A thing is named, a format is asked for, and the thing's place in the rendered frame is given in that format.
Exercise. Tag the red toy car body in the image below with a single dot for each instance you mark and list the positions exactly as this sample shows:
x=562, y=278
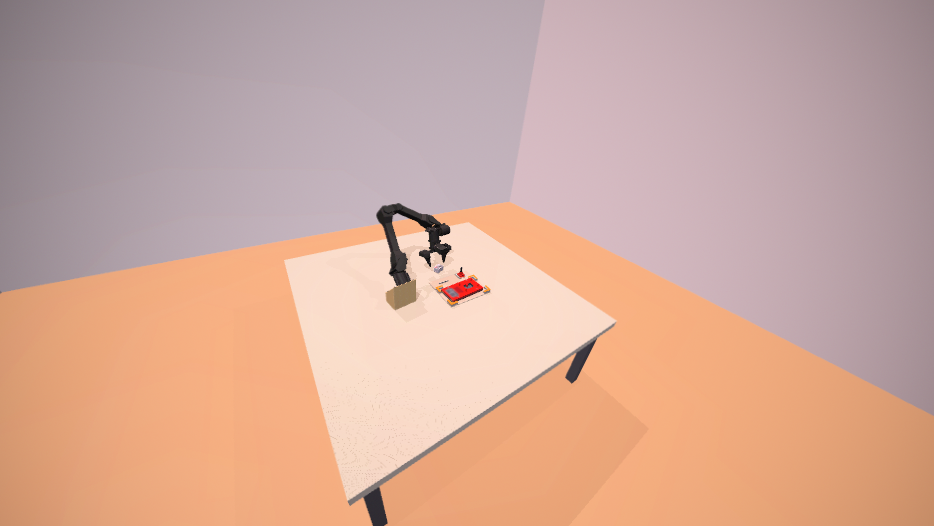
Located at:
x=461, y=290

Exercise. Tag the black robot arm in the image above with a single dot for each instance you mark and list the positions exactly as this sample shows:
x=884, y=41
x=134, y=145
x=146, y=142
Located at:
x=398, y=260

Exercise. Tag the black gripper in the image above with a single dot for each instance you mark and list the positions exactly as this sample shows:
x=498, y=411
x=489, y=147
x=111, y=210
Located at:
x=426, y=254

